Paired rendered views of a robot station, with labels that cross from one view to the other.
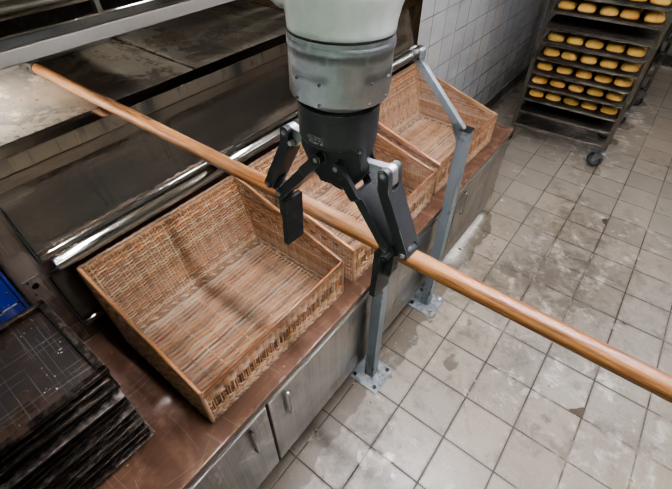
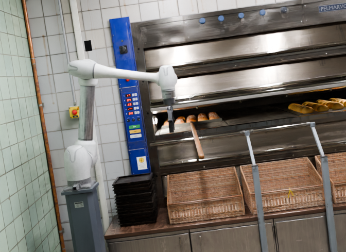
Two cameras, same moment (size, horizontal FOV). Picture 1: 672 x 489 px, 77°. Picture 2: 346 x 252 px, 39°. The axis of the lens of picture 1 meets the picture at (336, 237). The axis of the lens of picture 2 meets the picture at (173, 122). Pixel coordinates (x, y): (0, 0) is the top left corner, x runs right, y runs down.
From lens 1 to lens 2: 2.95 m
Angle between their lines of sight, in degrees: 61
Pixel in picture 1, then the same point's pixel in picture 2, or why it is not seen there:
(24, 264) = (156, 167)
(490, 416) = not seen: outside the picture
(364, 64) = (165, 92)
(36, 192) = (167, 148)
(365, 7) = (162, 85)
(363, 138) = (167, 102)
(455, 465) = not seen: outside the picture
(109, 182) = (186, 152)
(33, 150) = (169, 135)
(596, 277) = not seen: outside the picture
